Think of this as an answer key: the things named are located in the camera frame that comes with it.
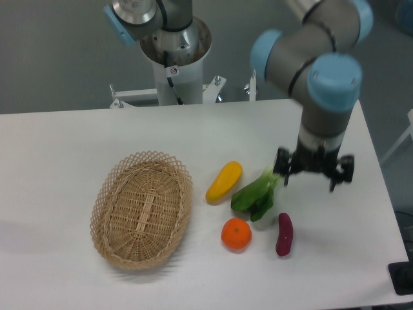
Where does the yellow mango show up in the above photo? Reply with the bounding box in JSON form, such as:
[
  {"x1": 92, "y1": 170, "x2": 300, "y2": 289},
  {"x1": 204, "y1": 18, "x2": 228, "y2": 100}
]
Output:
[{"x1": 205, "y1": 161, "x2": 243, "y2": 204}]

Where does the black device at table edge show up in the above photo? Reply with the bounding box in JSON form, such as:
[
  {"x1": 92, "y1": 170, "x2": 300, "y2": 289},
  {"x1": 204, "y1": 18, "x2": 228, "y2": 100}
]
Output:
[{"x1": 388, "y1": 262, "x2": 412, "y2": 296}]

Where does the black cable on pedestal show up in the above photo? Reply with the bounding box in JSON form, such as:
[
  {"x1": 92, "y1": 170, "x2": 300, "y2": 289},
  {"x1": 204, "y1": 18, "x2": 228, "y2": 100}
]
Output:
[{"x1": 163, "y1": 50, "x2": 184, "y2": 106}]

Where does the purple sweet potato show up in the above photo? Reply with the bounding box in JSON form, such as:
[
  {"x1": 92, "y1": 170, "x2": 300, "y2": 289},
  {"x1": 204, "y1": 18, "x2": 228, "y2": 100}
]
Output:
[{"x1": 276, "y1": 212, "x2": 294, "y2": 257}]

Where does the green bok choy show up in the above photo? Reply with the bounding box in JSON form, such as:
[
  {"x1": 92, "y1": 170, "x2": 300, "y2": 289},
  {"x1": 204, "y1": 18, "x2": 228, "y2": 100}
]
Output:
[{"x1": 230, "y1": 166, "x2": 283, "y2": 222}]

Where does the white frame at right edge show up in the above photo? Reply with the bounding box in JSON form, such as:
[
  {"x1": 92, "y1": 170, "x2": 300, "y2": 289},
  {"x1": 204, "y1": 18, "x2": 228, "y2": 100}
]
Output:
[{"x1": 379, "y1": 110, "x2": 413, "y2": 166}]

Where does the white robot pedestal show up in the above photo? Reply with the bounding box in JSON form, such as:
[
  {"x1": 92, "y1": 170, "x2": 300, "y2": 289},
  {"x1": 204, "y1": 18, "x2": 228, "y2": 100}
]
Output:
[{"x1": 110, "y1": 17, "x2": 227, "y2": 109}]

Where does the woven wicker basket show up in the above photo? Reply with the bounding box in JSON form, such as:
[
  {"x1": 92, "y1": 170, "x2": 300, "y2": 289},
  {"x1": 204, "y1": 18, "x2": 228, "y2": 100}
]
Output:
[{"x1": 90, "y1": 151, "x2": 193, "y2": 271}]

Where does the orange tangerine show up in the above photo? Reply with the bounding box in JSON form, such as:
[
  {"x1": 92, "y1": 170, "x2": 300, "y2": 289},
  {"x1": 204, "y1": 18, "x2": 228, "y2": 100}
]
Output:
[{"x1": 221, "y1": 218, "x2": 252, "y2": 250}]

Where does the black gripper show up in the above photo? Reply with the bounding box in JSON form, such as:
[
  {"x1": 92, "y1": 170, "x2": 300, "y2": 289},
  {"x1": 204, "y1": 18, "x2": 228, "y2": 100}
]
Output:
[{"x1": 273, "y1": 139, "x2": 354, "y2": 192}]

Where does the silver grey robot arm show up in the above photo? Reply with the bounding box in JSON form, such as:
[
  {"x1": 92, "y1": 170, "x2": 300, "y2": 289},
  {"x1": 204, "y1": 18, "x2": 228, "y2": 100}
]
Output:
[{"x1": 103, "y1": 1, "x2": 374, "y2": 188}]

